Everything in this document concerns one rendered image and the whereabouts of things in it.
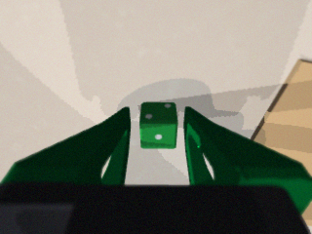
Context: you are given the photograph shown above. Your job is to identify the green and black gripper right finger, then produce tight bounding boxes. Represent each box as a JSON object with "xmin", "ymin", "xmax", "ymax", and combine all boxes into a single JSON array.
[{"xmin": 183, "ymin": 106, "xmax": 312, "ymax": 214}]

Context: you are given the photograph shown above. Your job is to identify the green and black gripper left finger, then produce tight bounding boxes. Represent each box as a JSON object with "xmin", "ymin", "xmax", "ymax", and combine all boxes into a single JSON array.
[{"xmin": 0, "ymin": 106, "xmax": 131, "ymax": 184}]

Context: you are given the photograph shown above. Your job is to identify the tan flat mat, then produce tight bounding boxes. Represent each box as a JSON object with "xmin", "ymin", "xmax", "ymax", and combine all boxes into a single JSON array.
[{"xmin": 250, "ymin": 58, "xmax": 312, "ymax": 175}]

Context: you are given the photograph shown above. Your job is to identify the green die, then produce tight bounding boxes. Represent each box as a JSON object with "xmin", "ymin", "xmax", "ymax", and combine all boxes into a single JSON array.
[{"xmin": 139, "ymin": 102, "xmax": 178, "ymax": 149}]

